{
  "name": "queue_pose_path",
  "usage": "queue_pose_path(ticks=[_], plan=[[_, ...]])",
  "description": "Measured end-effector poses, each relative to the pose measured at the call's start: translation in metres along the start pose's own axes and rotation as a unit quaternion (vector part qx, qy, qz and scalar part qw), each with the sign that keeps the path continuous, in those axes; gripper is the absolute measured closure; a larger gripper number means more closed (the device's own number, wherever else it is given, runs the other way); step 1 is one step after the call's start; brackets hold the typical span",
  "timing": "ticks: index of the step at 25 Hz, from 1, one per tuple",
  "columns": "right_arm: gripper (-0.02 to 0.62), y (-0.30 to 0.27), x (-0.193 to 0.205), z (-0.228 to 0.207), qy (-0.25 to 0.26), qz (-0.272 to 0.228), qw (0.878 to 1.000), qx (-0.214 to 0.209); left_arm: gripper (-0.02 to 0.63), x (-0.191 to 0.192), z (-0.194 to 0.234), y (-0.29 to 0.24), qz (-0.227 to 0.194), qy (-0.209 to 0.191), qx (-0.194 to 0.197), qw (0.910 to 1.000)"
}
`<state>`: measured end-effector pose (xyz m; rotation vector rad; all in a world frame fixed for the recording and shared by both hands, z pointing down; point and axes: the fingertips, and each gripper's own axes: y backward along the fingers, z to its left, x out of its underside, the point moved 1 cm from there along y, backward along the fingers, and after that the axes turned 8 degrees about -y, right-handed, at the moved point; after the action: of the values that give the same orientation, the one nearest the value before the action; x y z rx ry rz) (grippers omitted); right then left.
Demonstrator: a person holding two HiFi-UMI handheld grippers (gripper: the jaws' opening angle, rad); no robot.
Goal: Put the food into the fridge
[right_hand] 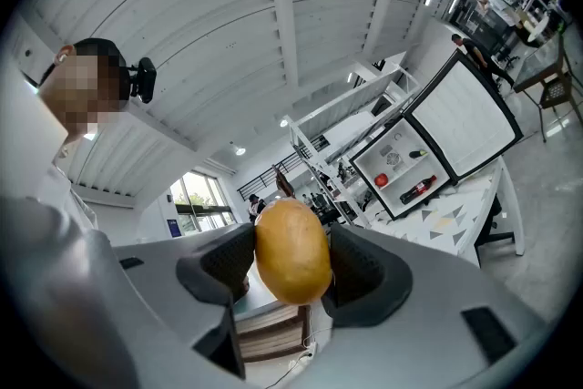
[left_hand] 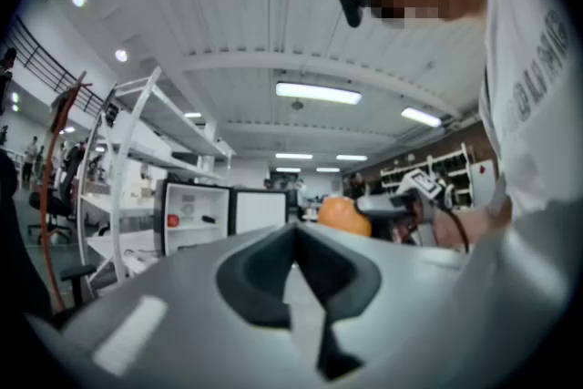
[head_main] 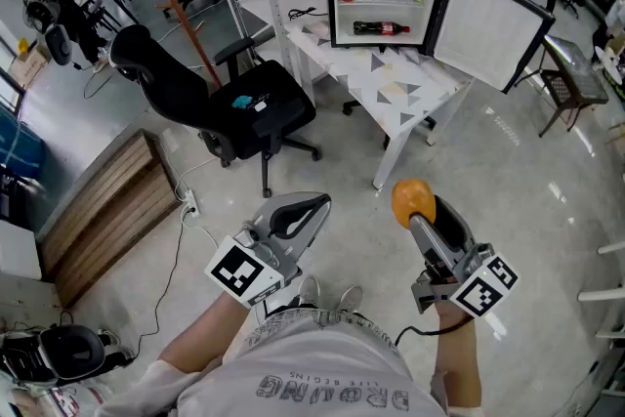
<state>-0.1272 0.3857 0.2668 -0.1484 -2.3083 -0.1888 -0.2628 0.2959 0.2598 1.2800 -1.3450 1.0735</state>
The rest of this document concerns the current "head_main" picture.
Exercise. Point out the person's left forearm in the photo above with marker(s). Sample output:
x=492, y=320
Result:
x=205, y=337

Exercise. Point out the black padded chair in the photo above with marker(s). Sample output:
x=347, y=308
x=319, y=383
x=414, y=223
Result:
x=73, y=351

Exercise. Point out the cola bottle red label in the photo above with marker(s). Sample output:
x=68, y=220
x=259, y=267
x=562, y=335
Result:
x=381, y=28

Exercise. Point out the small blue item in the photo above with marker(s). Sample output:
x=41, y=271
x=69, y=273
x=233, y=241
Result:
x=241, y=102

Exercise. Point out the person's right forearm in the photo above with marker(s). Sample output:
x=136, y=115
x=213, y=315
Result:
x=456, y=356

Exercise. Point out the small white fridge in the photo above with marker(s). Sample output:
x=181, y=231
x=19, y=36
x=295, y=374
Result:
x=488, y=29

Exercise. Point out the orange fruit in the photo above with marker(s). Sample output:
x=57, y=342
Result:
x=410, y=200

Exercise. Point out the white power strip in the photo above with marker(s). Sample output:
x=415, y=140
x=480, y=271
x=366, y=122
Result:
x=189, y=202

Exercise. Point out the small white case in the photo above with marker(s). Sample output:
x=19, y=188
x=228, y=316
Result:
x=260, y=106

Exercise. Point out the wooden slat pallet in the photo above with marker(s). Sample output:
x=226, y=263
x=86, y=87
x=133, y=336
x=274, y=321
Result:
x=107, y=210

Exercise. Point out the cardboard box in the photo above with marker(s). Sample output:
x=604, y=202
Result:
x=31, y=66

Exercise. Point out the blue container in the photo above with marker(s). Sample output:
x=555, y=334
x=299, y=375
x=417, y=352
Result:
x=19, y=146

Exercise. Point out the white table triangle pattern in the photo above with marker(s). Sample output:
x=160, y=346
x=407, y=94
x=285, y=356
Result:
x=390, y=83

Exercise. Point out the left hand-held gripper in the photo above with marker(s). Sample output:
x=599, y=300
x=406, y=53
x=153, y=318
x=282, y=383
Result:
x=244, y=273

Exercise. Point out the white box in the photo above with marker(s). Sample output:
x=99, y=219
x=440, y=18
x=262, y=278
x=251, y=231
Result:
x=17, y=254

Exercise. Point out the dark glass-top side table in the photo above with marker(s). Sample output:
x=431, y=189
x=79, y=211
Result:
x=581, y=78

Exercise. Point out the grey sneaker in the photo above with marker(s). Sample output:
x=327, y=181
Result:
x=309, y=292
x=351, y=299

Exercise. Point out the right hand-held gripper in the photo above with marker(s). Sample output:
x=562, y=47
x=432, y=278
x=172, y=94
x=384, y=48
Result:
x=481, y=288

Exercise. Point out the black mesh office chair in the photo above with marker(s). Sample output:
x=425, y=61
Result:
x=283, y=88

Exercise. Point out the person's white printed t-shirt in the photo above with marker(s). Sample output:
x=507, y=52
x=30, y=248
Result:
x=303, y=356

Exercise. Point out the black grey chair back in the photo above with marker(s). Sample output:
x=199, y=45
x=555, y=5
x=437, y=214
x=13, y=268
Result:
x=59, y=45

